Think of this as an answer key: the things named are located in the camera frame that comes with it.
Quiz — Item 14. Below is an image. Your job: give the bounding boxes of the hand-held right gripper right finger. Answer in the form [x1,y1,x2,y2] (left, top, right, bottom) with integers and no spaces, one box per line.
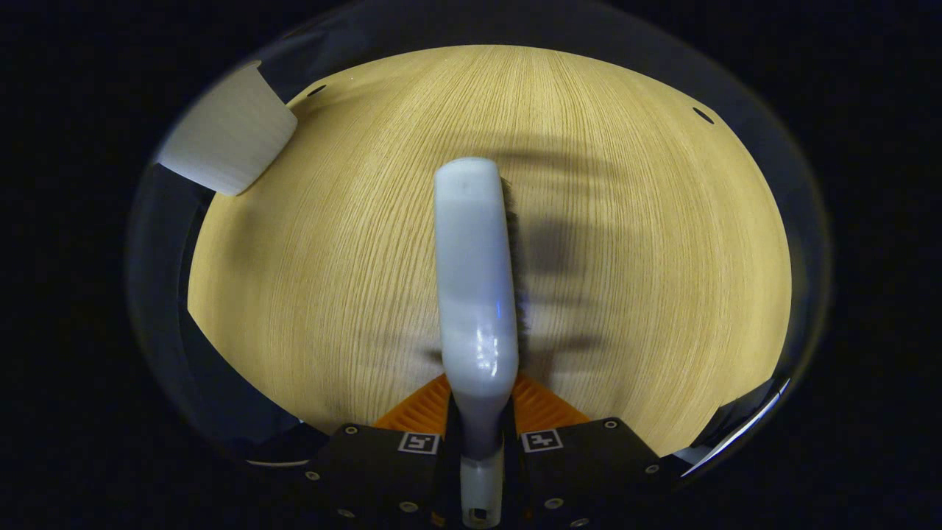
[503,372,665,530]

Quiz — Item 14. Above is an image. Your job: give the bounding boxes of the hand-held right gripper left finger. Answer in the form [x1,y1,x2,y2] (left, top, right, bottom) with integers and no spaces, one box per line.
[304,372,463,530]

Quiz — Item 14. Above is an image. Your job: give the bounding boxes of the small grey broom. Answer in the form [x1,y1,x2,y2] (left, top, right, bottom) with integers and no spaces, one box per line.
[432,156,532,530]

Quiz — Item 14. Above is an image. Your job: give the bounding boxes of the white ribbed garbage bin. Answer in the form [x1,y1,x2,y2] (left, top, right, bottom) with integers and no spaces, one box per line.
[156,60,300,198]

